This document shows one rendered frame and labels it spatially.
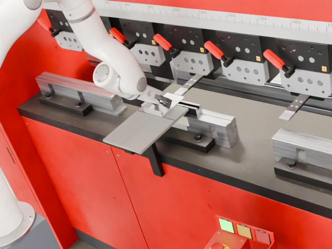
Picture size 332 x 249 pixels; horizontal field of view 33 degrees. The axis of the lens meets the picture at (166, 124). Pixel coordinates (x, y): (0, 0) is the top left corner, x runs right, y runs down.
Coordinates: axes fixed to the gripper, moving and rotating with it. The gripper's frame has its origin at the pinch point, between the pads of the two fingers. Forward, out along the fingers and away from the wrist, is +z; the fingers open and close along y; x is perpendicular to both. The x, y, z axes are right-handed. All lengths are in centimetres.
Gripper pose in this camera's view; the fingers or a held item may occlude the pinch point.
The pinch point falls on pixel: (160, 101)
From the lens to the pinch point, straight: 197.5
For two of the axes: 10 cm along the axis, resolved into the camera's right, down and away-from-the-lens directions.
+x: -3.2, 9.5, -0.7
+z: 5.8, 2.5, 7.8
